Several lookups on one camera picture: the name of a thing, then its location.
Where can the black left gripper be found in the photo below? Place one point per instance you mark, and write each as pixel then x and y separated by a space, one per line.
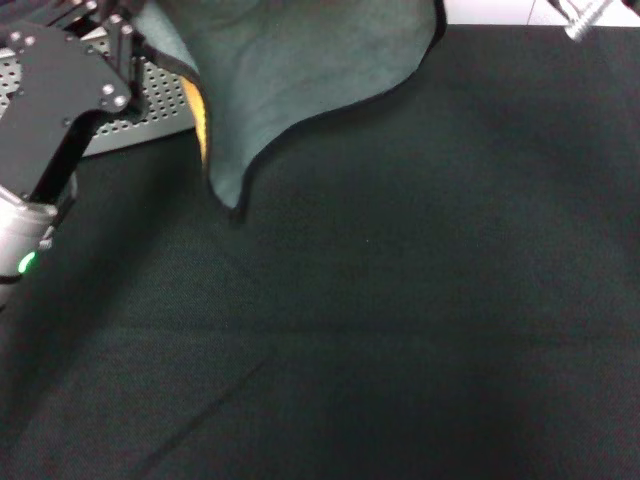
pixel 45 90

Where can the grey towel with black edging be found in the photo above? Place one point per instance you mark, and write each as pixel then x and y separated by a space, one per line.
pixel 300 65

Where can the grey storage box orange rim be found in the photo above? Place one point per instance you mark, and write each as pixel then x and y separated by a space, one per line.
pixel 160 100

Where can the black tablecloth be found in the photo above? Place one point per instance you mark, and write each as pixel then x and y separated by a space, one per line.
pixel 400 300

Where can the white folding partition screen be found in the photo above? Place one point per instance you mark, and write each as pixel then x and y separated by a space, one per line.
pixel 500 10

